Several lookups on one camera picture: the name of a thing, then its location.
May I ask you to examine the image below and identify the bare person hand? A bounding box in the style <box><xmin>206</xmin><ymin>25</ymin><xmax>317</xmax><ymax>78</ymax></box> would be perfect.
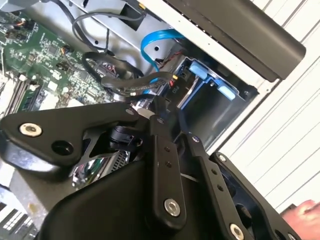
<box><xmin>279</xmin><ymin>199</ymin><xmax>320</xmax><ymax>240</ymax></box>

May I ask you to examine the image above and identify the blue data wire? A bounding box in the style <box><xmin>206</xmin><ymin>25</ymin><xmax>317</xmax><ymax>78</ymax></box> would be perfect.
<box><xmin>140</xmin><ymin>28</ymin><xmax>187</xmax><ymax>97</ymax></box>

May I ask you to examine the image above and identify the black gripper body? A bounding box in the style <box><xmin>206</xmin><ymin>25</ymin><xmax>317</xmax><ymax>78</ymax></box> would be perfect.
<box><xmin>37</xmin><ymin>159</ymin><xmax>227</xmax><ymax>240</ymax></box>

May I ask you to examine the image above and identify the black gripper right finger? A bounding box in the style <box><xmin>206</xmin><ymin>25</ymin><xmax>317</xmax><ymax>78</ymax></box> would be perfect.
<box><xmin>172</xmin><ymin>104</ymin><xmax>303</xmax><ymax>240</ymax></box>

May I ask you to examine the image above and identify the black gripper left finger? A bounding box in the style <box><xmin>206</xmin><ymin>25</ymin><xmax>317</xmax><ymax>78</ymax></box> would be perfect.
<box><xmin>0</xmin><ymin>96</ymin><xmax>188</xmax><ymax>225</ymax></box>

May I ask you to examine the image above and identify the thick black braided wire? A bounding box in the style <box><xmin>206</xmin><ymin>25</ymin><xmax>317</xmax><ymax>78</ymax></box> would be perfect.
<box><xmin>101</xmin><ymin>71</ymin><xmax>181</xmax><ymax>97</ymax></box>

